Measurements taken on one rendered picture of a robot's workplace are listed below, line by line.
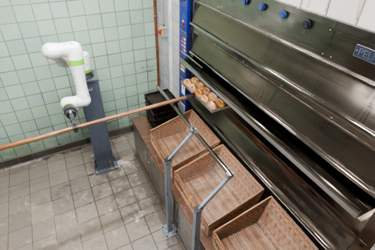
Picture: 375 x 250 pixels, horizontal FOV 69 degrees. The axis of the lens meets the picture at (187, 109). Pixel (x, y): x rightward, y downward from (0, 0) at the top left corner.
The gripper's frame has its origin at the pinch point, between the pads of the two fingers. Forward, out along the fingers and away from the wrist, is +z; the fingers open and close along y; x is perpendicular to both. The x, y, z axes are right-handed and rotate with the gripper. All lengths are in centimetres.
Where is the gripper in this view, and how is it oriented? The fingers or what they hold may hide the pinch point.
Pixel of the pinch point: (75, 127)
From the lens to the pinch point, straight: 216.0
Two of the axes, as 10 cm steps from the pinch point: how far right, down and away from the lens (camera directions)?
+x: -8.8, 2.6, -3.9
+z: 4.7, 5.2, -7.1
